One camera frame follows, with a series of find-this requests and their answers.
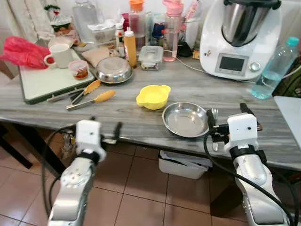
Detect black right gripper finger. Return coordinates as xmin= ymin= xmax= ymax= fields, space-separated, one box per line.
xmin=239 ymin=102 xmax=263 ymax=131
xmin=206 ymin=109 xmax=217 ymax=134

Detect long orange-tipped metal tongs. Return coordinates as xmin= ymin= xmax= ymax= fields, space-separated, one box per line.
xmin=65 ymin=89 xmax=117 ymax=112

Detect shallow stainless steel plate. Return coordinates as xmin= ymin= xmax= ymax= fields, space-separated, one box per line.
xmin=162 ymin=101 xmax=212 ymax=138

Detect short orange-tipped metal tongs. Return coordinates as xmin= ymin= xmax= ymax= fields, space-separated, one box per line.
xmin=47 ymin=79 xmax=102 ymax=105

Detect white plastic bin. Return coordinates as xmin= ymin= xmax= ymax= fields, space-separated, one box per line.
xmin=158 ymin=150 xmax=213 ymax=180

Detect yellow plastic bowl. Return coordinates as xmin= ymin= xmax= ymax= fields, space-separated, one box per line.
xmin=136 ymin=85 xmax=172 ymax=111

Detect small plastic sauce cup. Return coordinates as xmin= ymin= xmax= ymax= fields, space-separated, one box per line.
xmin=68 ymin=60 xmax=90 ymax=80

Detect water bottle with teal cap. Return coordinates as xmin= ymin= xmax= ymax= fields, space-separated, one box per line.
xmin=250 ymin=36 xmax=301 ymax=100

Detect upturned stainless steel bowl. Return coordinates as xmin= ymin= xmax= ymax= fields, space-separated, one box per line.
xmin=95 ymin=56 xmax=134 ymax=85

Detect white green-rimmed cutting board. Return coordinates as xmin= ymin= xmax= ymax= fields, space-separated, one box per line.
xmin=18 ymin=48 xmax=97 ymax=105

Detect dark table leg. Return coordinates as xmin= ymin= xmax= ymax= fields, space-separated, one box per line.
xmin=0 ymin=121 xmax=67 ymax=177

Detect brown paper bag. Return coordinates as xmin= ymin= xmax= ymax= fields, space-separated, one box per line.
xmin=82 ymin=46 xmax=112 ymax=67

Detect white kitchen cooking machine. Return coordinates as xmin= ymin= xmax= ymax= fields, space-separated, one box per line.
xmin=199 ymin=0 xmax=283 ymax=81

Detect white ceramic mug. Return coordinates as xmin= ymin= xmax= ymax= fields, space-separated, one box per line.
xmin=43 ymin=43 xmax=75 ymax=69

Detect orange squeeze bottle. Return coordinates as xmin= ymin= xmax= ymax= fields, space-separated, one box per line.
xmin=123 ymin=27 xmax=138 ymax=68

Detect clear lidded plastic container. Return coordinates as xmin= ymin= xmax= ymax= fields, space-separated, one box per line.
xmin=137 ymin=45 xmax=165 ymax=72

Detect pink drinking bottle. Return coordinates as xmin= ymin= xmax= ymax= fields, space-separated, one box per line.
xmin=162 ymin=0 xmax=185 ymax=62

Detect red plastic bag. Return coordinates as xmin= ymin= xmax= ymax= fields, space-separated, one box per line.
xmin=0 ymin=36 xmax=50 ymax=70

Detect large clear plastic bottle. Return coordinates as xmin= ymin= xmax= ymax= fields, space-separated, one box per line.
xmin=72 ymin=0 xmax=102 ymax=44

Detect clear bottle with orange cap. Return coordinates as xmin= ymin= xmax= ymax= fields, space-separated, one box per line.
xmin=128 ymin=0 xmax=147 ymax=50

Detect white lace curtain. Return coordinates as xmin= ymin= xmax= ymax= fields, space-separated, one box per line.
xmin=7 ymin=0 xmax=58 ymax=44

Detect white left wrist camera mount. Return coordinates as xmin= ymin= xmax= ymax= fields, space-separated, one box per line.
xmin=75 ymin=120 xmax=107 ymax=159

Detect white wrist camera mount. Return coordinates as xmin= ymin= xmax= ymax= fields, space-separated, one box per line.
xmin=224 ymin=113 xmax=260 ymax=152
xmin=75 ymin=120 xmax=107 ymax=159

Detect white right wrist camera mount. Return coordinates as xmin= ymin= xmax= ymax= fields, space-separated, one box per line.
xmin=224 ymin=113 xmax=260 ymax=152

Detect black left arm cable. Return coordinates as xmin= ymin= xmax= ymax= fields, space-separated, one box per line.
xmin=41 ymin=124 xmax=79 ymax=218

